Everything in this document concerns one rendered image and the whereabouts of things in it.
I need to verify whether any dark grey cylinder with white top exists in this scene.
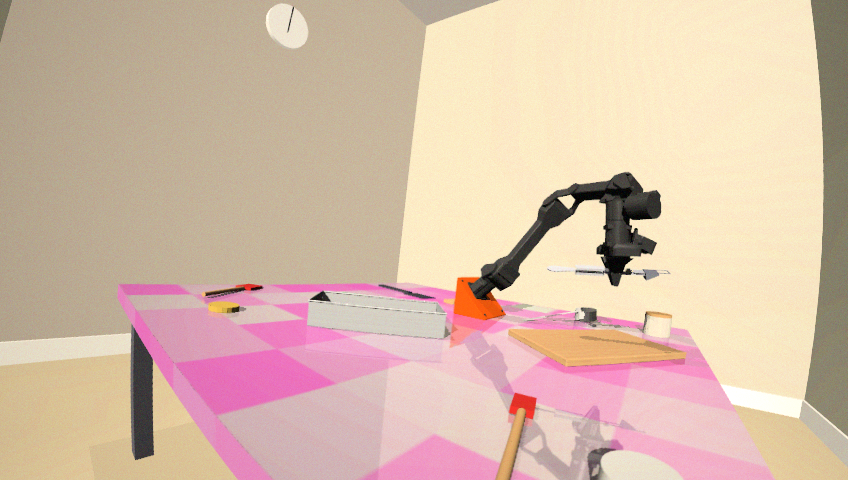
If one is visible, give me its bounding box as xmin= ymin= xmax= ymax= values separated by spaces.
xmin=597 ymin=450 xmax=684 ymax=480

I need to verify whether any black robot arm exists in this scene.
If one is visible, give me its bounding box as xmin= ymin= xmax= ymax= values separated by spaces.
xmin=468 ymin=171 xmax=662 ymax=300

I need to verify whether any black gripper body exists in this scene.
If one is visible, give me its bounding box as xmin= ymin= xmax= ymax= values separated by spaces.
xmin=596 ymin=220 xmax=642 ymax=258

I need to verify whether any grey canister with wooden lid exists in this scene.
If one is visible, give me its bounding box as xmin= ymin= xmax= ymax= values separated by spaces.
xmin=643 ymin=311 xmax=672 ymax=338

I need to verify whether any dark grey rectangular tin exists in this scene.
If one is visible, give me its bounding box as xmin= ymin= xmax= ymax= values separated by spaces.
xmin=307 ymin=291 xmax=448 ymax=339

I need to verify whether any yellow round disc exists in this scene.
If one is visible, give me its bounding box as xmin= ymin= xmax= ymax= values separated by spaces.
xmin=208 ymin=301 xmax=240 ymax=313

